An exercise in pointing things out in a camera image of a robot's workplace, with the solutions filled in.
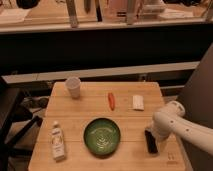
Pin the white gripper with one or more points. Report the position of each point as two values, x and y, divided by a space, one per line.
149 127

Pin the black rectangular eraser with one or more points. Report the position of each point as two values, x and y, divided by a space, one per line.
151 144

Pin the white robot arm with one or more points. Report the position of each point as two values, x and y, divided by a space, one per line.
169 119

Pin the white ceramic cup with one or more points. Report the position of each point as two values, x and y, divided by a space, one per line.
73 86

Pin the white rectangular block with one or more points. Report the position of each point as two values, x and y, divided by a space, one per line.
138 102

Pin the wooden table board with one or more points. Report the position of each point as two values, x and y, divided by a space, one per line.
74 115

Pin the green bowl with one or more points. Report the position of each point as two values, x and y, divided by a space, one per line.
102 136

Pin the orange carrot toy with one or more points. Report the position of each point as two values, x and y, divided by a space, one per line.
111 101

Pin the white squeeze bottle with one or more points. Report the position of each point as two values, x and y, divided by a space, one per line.
57 141

